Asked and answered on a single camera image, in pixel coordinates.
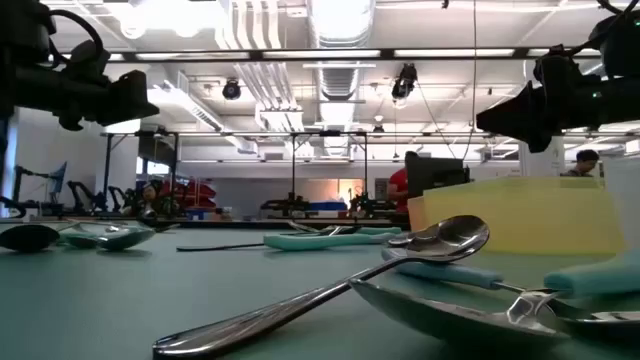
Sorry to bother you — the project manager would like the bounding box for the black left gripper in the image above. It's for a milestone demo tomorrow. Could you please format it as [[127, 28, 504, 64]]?
[[13, 64, 161, 133]]

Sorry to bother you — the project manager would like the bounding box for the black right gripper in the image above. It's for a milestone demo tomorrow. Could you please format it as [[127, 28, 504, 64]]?
[[475, 73, 640, 154]]

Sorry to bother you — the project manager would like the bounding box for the person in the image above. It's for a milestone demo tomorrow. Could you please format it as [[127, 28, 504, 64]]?
[[559, 148, 601, 179], [138, 180, 162, 214], [387, 149, 420, 217]]

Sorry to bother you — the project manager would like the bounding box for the white ceiling light fixture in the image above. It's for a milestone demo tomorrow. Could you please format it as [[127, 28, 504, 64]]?
[[107, 0, 221, 40]]

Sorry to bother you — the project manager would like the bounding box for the black computer monitor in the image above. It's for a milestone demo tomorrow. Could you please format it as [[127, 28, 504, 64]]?
[[405, 156, 472, 199]]

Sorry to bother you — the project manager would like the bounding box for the yellow plastic bin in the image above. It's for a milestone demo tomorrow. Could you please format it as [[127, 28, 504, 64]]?
[[422, 175, 626, 257]]

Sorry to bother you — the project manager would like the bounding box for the blue background screen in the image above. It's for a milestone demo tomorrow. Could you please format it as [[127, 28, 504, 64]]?
[[48, 160, 69, 195]]

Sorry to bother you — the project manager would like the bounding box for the red background equipment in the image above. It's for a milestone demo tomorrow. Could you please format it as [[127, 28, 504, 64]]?
[[158, 177, 219, 209]]

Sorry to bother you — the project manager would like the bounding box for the black overhead light bar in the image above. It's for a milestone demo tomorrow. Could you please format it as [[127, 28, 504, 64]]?
[[107, 46, 551, 64]]

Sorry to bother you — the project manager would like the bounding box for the green table mat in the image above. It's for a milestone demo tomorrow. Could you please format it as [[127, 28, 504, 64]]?
[[0, 222, 640, 360]]

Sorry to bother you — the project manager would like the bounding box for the blue storage box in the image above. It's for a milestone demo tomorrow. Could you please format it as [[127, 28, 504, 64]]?
[[308, 200, 349, 212]]

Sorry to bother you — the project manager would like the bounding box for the white ceiling vent duct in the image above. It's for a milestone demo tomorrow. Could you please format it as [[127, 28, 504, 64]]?
[[147, 74, 259, 155]]

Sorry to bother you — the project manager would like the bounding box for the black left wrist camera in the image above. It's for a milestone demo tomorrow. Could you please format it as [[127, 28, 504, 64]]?
[[68, 38, 112, 77]]

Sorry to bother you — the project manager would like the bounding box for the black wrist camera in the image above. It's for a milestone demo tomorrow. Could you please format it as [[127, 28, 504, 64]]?
[[532, 44, 569, 84], [68, 38, 112, 77]]

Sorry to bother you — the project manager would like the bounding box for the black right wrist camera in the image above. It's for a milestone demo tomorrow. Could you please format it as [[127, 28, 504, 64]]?
[[532, 44, 569, 84]]

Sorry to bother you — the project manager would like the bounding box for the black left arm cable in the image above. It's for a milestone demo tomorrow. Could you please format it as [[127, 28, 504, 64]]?
[[45, 8, 106, 69]]

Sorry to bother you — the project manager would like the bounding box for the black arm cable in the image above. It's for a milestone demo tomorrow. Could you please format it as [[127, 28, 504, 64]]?
[[45, 8, 106, 69], [549, 0, 631, 56]]

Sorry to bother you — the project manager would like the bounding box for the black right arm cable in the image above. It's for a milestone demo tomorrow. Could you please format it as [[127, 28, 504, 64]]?
[[549, 0, 631, 56]]

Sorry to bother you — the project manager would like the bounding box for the black hanging camera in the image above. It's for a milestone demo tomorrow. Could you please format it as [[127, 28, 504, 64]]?
[[221, 78, 243, 102], [390, 62, 419, 101]]

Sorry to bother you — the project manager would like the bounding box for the black aluminium table frame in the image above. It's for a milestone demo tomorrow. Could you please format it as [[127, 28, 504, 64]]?
[[139, 217, 412, 231]]

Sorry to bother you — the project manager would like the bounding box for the silver ceiling air duct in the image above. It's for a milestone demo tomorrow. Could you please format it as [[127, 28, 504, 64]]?
[[305, 0, 377, 157]]

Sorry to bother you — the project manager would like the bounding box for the black background workstation frame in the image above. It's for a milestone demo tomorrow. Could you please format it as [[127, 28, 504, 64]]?
[[102, 129, 640, 221]]

